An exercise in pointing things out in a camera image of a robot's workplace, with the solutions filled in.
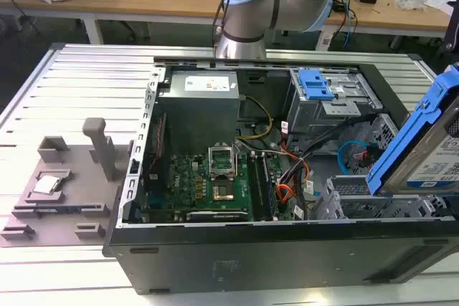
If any red orange disk wire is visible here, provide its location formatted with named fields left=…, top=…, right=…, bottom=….
left=353, top=143, right=379, bottom=170

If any hard disk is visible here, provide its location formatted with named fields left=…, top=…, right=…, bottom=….
left=366, top=64, right=459, bottom=196

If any metal disk bay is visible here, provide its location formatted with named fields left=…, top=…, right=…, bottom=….
left=323, top=175, right=449, bottom=221

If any thin metal locking lever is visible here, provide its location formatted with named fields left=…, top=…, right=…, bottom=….
left=233, top=140, right=242, bottom=178

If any grey power supply unit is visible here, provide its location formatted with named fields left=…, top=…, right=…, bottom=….
left=157, top=70, right=240, bottom=155

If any metal CPU socket cover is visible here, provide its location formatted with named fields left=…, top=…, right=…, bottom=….
left=207, top=144, right=238, bottom=181

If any CPU socket with gold pins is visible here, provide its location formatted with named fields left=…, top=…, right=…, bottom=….
left=211, top=183, right=237, bottom=202

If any black RAM stick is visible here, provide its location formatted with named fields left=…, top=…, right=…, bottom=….
left=247, top=153, right=265, bottom=221
left=260, top=153, right=279, bottom=221

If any green motherboard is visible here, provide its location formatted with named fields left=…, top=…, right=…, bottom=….
left=142, top=151, right=286, bottom=223

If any black graphics card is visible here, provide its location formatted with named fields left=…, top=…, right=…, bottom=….
left=185, top=210, right=249, bottom=222

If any metal optical drive cage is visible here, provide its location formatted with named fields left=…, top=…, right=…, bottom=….
left=288, top=67, right=384, bottom=137

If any blue plastic cage latch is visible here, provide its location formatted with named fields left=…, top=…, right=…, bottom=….
left=297, top=68, right=337, bottom=101

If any black open PC case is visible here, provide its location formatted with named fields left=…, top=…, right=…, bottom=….
left=102, top=55, right=459, bottom=296

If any wooden desk with white legs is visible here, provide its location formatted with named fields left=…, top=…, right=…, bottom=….
left=0, top=0, right=234, bottom=46

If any grey parts rack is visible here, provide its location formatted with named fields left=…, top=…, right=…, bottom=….
left=0, top=117, right=131, bottom=247

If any RAM stick with blue label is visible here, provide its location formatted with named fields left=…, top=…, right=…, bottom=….
left=34, top=206, right=84, bottom=214

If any silver CPU chip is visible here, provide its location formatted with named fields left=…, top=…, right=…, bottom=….
left=33, top=175, right=62, bottom=194

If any wooden desk with clutter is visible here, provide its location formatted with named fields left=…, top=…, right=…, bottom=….
left=322, top=0, right=459, bottom=49

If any yellow black power wire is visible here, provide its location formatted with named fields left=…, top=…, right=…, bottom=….
left=238, top=95, right=274, bottom=141

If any orange wire bundle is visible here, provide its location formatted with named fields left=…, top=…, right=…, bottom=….
left=276, top=157, right=312, bottom=214

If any black sleeved cable bundle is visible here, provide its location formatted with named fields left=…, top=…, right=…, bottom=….
left=279, top=114, right=379, bottom=185

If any blue data wire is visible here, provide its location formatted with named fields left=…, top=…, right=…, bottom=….
left=338, top=140, right=371, bottom=187

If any blue hanging cable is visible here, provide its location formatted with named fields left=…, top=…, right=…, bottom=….
left=342, top=0, right=356, bottom=49

